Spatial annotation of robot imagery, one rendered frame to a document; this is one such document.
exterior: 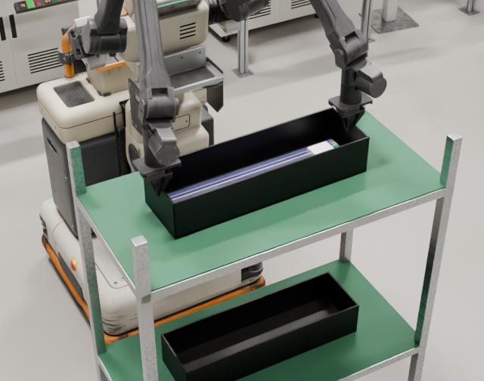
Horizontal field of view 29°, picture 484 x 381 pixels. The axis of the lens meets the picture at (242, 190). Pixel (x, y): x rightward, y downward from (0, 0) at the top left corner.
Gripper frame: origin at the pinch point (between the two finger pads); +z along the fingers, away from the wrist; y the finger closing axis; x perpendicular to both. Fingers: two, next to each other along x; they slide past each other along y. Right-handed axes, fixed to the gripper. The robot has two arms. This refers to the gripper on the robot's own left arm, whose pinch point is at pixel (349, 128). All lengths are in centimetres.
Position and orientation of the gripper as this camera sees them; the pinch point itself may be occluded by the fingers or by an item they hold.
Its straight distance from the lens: 257.0
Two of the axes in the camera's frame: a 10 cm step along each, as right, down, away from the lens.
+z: 0.1, 8.0, 6.0
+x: -4.9, -5.2, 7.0
